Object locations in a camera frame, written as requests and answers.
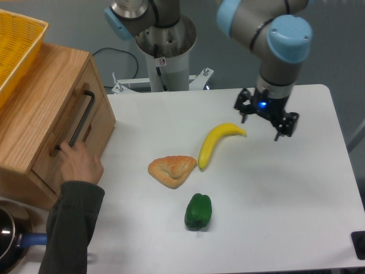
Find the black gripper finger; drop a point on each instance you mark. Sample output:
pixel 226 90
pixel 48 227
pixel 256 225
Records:
pixel 287 125
pixel 243 104

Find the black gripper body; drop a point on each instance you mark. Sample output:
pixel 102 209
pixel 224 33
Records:
pixel 268 108

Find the wooden top drawer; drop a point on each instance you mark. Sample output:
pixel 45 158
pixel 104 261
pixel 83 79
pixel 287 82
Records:
pixel 87 117

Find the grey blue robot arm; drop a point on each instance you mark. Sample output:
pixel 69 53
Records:
pixel 269 29

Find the dark green sleeved forearm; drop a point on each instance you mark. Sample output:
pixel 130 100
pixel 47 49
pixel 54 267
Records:
pixel 70 227

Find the wooden drawer cabinet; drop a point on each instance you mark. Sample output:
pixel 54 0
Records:
pixel 28 117

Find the person's hand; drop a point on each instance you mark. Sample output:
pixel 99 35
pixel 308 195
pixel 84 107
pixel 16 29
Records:
pixel 79 165

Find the yellow banana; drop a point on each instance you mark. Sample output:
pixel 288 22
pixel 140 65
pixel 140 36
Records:
pixel 212 139

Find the toy croissant pastry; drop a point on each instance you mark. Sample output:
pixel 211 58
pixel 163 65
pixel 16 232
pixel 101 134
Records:
pixel 172 171

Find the green bell pepper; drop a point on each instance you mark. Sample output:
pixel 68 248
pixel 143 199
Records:
pixel 198 212

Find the black corner device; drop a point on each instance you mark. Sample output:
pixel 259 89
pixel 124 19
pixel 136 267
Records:
pixel 358 240

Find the yellow plastic basket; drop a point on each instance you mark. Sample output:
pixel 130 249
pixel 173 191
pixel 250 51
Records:
pixel 21 39

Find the black pan blue handle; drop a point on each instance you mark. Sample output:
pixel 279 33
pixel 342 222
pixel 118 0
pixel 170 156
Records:
pixel 17 235

